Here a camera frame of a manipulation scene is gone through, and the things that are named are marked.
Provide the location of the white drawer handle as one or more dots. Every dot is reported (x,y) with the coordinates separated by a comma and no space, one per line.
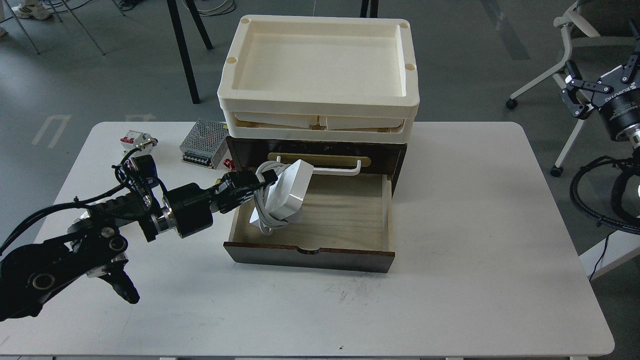
(340,170)

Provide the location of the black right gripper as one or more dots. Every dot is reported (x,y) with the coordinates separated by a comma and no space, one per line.
(618,102)

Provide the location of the open wooden drawer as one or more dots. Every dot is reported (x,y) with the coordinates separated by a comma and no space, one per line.
(347,225)

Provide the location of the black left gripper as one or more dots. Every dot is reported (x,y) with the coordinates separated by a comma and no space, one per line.
(187,208)

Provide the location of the cream plastic tray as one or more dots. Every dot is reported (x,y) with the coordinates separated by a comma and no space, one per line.
(321,128)
(321,66)

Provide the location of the dark wooden cabinet body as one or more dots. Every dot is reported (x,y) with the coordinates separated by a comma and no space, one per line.
(381,163)

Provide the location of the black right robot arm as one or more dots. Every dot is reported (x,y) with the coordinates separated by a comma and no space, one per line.
(629,168)

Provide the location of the cream plastic lower tray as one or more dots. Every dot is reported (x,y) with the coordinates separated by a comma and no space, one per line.
(321,128)

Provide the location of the brass valve red handle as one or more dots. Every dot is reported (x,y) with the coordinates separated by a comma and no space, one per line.
(224,166)

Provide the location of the white power strip with cable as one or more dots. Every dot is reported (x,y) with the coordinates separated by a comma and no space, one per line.
(280,204)

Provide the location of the white red circuit breaker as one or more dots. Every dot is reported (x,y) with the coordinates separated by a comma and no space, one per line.
(136,139)

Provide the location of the person's white shoes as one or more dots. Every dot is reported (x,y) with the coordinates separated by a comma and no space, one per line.
(27,9)

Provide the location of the white office chair base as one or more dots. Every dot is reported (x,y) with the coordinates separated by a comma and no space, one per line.
(587,23)

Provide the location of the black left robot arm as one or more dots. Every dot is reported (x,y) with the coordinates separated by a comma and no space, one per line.
(33,274)

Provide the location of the cream plastic top tray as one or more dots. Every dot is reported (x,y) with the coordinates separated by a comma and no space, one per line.
(321,66)

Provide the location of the metal power supply unit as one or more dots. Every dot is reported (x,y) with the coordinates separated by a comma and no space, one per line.
(205,145)

